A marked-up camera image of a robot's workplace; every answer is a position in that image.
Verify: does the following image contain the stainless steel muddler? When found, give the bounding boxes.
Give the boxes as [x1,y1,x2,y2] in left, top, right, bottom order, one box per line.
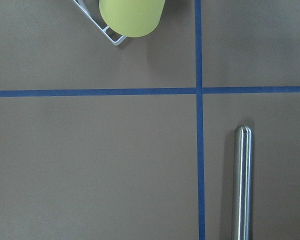
[231,125,253,240]

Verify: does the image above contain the yellow-green plastic cup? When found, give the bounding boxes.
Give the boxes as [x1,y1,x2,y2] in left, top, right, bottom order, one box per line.
[99,0,165,38]

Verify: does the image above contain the white wire cup rack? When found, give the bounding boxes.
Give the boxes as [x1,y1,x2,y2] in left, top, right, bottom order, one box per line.
[74,0,127,46]

